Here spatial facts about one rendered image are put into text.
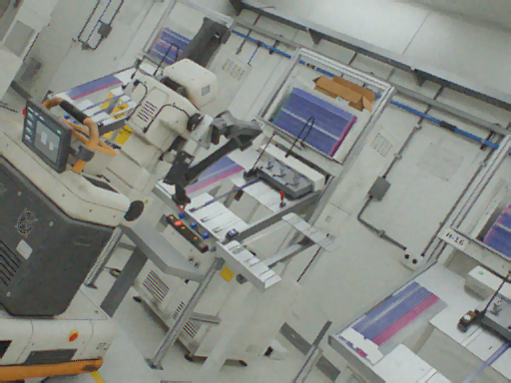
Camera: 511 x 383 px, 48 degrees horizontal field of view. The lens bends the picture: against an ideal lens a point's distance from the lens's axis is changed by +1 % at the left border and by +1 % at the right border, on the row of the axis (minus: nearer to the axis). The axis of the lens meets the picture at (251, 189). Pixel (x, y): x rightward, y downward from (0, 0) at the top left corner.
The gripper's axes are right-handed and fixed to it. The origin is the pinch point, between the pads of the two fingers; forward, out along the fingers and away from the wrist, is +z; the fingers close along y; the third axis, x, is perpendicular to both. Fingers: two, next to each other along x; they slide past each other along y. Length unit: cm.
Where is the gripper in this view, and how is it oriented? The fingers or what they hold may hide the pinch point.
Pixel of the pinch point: (182, 210)
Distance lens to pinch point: 306.8
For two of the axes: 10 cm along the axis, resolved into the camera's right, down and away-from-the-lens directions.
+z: 0.0, 8.0, 6.0
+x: -7.9, 3.7, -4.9
